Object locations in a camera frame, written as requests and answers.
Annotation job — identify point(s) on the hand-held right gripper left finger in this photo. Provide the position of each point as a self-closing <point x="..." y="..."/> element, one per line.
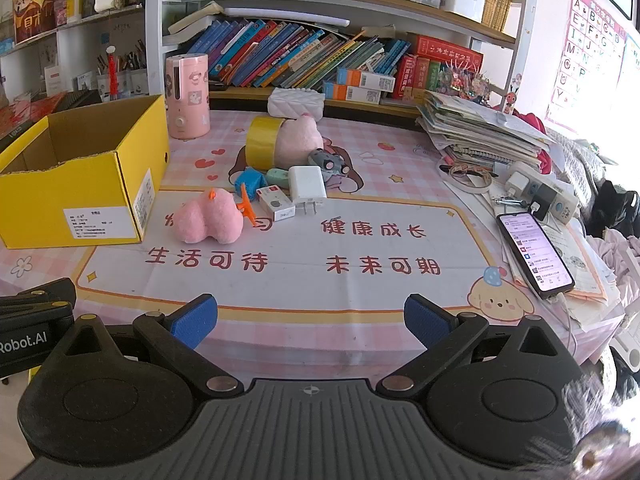
<point x="195" y="317"/>

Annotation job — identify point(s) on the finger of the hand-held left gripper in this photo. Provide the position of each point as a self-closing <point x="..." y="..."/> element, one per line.
<point x="50" y="292"/>

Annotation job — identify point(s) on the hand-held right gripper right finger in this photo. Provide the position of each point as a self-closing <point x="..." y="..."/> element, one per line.
<point x="425" y="320"/>

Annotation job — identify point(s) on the pink plush toy orange beak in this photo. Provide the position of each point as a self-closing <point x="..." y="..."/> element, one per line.
<point x="205" y="217"/>

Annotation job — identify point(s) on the yellow cardboard box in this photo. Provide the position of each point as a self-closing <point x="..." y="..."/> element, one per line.
<point x="75" y="195"/>

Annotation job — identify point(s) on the small white red box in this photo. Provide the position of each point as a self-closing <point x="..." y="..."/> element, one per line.
<point x="274" y="202"/>

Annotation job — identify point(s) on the small blue object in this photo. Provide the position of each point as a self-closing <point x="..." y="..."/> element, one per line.
<point x="250" y="181"/>

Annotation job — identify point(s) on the mint green small case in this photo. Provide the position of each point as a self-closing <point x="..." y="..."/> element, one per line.
<point x="277" y="176"/>

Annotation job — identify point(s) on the white charger plug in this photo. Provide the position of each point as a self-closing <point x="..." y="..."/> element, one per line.
<point x="306" y="182"/>

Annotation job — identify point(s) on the yellow tape roll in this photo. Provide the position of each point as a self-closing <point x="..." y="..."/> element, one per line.
<point x="260" y="142"/>

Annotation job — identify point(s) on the grey toy car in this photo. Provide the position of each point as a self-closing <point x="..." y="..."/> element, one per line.
<point x="325" y="160"/>

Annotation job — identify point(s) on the smartphone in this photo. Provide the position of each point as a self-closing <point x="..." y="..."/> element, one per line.
<point x="535" y="252"/>

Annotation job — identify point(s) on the white plug adapter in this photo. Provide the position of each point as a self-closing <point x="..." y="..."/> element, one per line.
<point x="517" y="181"/>

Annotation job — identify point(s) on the loose paper sheets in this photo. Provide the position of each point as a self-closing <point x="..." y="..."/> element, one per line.
<point x="585" y="265"/>

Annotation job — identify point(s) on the black plug adapter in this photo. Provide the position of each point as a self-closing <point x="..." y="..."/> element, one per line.
<point x="545" y="199"/>

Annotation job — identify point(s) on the white power strip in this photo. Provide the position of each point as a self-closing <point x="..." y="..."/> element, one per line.
<point x="562" y="205"/>

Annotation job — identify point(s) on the red plastic bag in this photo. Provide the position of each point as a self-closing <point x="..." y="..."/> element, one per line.
<point x="25" y="112"/>

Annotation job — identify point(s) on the lavender cloth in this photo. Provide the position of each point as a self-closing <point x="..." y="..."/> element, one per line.
<point x="615" y="270"/>

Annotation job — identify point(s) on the stack of papers and notebooks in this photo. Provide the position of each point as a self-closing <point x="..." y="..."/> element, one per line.
<point x="475" y="125"/>

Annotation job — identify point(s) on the white box red label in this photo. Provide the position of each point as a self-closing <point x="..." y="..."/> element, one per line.
<point x="53" y="80"/>

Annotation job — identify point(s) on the magenta cloth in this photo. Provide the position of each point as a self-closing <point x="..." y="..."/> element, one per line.
<point x="532" y="127"/>

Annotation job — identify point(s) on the black cloth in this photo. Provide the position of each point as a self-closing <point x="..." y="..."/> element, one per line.
<point x="617" y="210"/>

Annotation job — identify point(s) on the pink cylinder with stickers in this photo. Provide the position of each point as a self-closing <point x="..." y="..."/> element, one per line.
<point x="187" y="95"/>

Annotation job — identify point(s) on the desktop pen organizer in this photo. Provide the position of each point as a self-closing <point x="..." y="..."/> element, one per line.
<point x="130" y="77"/>

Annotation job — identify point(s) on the small red white figurine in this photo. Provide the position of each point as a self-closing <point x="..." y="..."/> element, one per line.
<point x="510" y="100"/>

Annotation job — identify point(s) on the white quilted tissue box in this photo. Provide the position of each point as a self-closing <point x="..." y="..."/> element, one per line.
<point x="296" y="104"/>

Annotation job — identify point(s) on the orange white carton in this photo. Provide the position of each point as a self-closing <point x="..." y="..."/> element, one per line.
<point x="365" y="79"/>
<point x="350" y="93"/>

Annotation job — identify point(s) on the colourful paper ornament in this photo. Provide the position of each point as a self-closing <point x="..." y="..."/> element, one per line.
<point x="465" y="82"/>

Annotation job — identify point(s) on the red upright books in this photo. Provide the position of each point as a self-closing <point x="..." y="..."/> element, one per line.
<point x="417" y="77"/>

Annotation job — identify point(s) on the white curved shelf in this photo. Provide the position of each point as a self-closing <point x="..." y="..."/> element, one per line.
<point x="65" y="40"/>

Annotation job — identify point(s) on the red boxed dictionary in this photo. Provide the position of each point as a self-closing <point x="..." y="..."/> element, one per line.
<point x="445" y="50"/>

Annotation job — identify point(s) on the row of mostly blue books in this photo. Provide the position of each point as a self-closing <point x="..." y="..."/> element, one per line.
<point x="285" y="55"/>

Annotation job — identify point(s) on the white bottle yellow label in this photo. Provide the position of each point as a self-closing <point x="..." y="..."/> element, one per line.
<point x="75" y="5"/>

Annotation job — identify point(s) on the thick cream book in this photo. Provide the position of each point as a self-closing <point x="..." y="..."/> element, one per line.
<point x="195" y="22"/>

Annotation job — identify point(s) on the alphabet wall poster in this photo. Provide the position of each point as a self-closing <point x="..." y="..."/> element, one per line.
<point x="585" y="55"/>

